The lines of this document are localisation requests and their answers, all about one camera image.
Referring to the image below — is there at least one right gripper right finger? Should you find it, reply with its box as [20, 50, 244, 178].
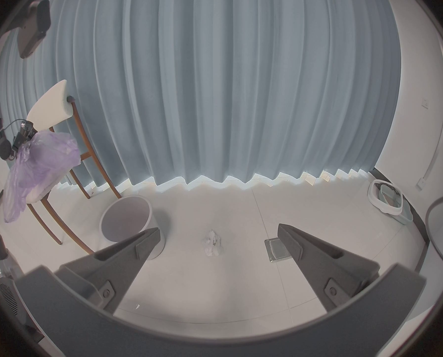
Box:
[277, 223, 380, 314]

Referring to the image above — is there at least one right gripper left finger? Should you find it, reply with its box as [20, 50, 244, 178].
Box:
[54, 227, 161, 315]

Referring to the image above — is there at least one white paper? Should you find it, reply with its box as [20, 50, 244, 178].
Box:
[202, 230, 225, 257]

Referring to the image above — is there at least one purple plastic bag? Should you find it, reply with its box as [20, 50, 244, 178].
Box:
[3, 130, 81, 223]

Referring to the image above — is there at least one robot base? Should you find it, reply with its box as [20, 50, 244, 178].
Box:
[0, 214, 45, 349]

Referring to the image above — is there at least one white trash bin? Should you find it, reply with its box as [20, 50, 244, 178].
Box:
[99, 196, 166, 260]

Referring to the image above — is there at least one white rimmed plastic tub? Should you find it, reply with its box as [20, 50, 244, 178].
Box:
[368, 179, 415, 225]

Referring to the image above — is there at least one round grey rimmed table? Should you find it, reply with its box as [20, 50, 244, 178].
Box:
[426, 194, 443, 271]

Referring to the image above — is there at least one wooden chair with white cushions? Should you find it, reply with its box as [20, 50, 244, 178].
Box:
[24, 80, 123, 256]

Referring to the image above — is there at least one pale blue curtain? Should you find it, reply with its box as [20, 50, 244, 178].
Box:
[0, 0, 402, 194]

